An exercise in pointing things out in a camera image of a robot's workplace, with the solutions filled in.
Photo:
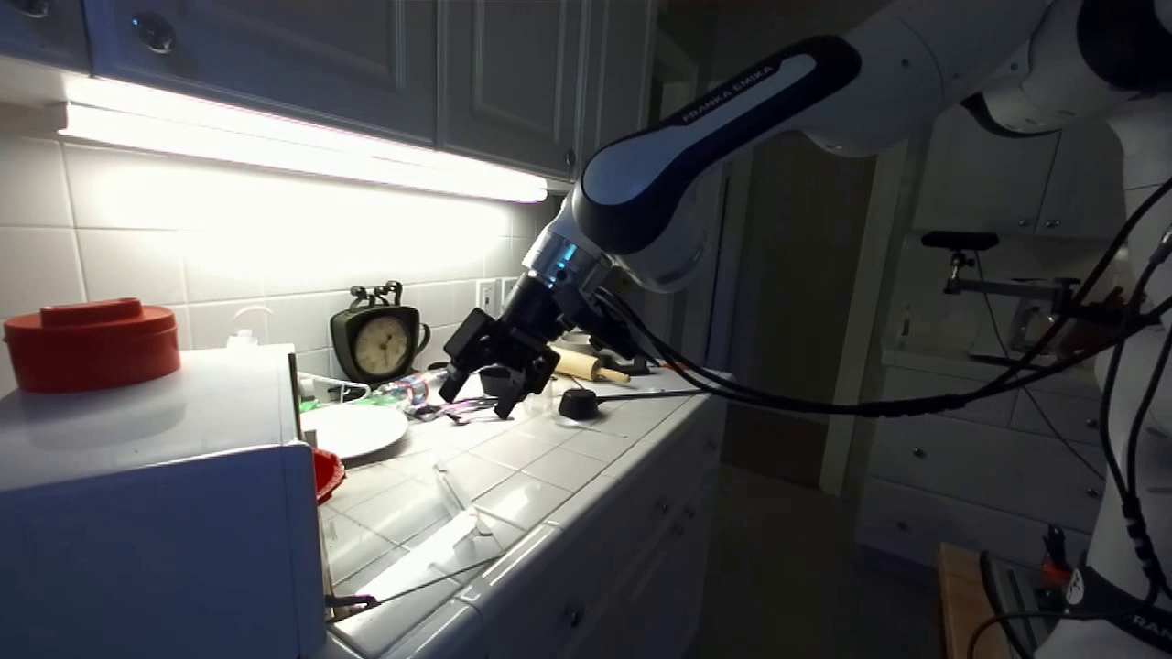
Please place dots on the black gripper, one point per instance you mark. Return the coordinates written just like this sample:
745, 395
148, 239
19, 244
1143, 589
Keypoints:
517, 334

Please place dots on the orange cup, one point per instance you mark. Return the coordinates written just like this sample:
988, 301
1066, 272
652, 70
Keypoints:
329, 473

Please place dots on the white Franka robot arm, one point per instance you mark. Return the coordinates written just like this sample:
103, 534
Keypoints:
734, 120

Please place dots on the white toaster oven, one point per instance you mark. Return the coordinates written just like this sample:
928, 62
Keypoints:
148, 550

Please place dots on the wooden rolling pin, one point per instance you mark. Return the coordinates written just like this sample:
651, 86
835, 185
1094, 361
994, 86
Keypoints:
590, 365

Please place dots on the black table clock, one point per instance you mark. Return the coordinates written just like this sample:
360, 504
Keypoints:
379, 343

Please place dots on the white base cabinet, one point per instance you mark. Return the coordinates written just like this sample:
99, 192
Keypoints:
636, 550

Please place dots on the under-cabinet light strip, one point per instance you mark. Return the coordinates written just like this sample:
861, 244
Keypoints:
304, 141

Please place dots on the round upper cabinet knob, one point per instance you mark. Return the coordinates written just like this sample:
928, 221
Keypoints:
150, 29

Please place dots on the white background drawer unit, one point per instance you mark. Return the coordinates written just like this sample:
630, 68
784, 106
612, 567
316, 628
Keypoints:
964, 462

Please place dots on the dark metal bar fixture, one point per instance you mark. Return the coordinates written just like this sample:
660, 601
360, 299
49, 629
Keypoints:
964, 262

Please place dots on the wooden robot platform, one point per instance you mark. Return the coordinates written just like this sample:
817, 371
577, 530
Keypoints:
973, 606

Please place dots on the orange clamp knob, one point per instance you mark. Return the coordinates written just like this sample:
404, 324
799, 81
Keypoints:
1051, 573

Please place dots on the white wall switch plate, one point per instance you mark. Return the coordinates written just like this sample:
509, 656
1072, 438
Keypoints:
489, 295

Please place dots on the upper wall cabinets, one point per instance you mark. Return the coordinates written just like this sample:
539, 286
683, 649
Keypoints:
367, 61

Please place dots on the white door frame post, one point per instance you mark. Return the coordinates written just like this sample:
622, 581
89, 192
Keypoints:
867, 316

